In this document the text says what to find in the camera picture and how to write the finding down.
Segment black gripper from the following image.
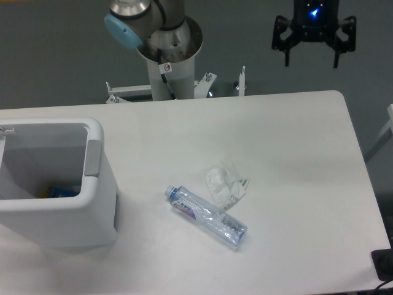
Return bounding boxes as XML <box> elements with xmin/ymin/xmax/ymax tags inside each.
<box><xmin>271</xmin><ymin>0</ymin><xmax>357</xmax><ymax>69</ymax></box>

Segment clear plastic water bottle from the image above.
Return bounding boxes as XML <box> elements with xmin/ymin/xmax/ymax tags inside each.
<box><xmin>165</xmin><ymin>186</ymin><xmax>247</xmax><ymax>248</ymax></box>

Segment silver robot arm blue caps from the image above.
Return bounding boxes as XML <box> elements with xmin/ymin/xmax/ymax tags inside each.
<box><xmin>104</xmin><ymin>1</ymin><xmax>356</xmax><ymax>67</ymax></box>

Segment white plastic trash can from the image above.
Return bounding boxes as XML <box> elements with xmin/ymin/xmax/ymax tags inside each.
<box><xmin>1</xmin><ymin>117</ymin><xmax>119</xmax><ymax>248</ymax></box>

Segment black device at table edge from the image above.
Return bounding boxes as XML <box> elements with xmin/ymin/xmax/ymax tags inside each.
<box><xmin>371</xmin><ymin>249</ymin><xmax>392</xmax><ymax>281</ymax></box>

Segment blue package inside bin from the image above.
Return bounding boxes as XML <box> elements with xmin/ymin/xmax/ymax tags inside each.
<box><xmin>38</xmin><ymin>186</ymin><xmax>81</xmax><ymax>199</ymax></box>

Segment white frame at right edge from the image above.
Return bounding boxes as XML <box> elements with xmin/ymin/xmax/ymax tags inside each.
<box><xmin>364</xmin><ymin>104</ymin><xmax>392</xmax><ymax>163</ymax></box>

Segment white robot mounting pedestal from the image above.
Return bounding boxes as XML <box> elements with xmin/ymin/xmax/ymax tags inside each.
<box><xmin>105</xmin><ymin>15</ymin><xmax>248</xmax><ymax>104</ymax></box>

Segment black cable on pedestal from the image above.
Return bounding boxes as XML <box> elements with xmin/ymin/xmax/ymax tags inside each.
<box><xmin>156</xmin><ymin>48</ymin><xmax>178</xmax><ymax>101</ymax></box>

